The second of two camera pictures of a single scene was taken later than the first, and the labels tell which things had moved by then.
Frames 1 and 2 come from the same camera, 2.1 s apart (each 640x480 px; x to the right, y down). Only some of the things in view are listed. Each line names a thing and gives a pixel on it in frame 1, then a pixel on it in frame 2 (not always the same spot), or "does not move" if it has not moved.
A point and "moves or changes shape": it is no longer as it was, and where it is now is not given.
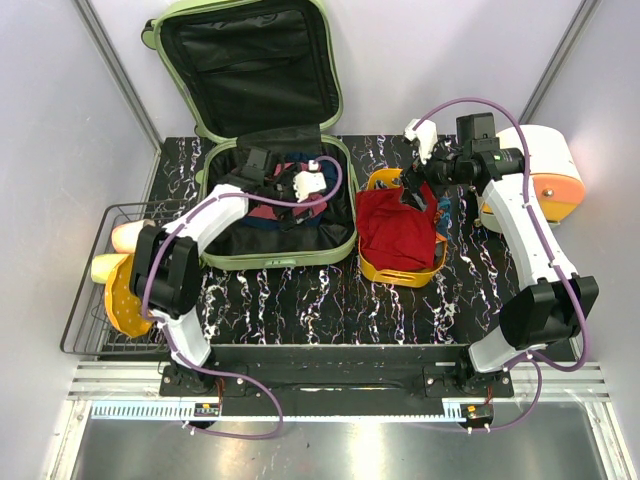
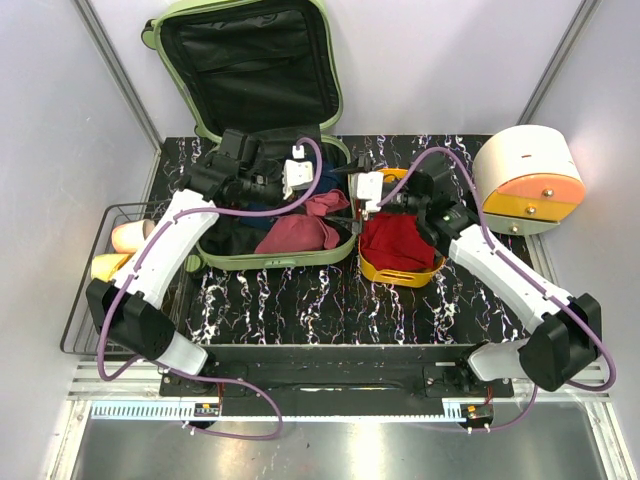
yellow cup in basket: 103,264 does not move
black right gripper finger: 411,193 → 361,164
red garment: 393,234 does not move
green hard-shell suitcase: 261,73 does not move
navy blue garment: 330,173 moves or changes shape
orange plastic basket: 415,278 does not move
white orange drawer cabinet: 556,176 does not move
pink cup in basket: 125,235 does not move
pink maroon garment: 269,212 → 305,232
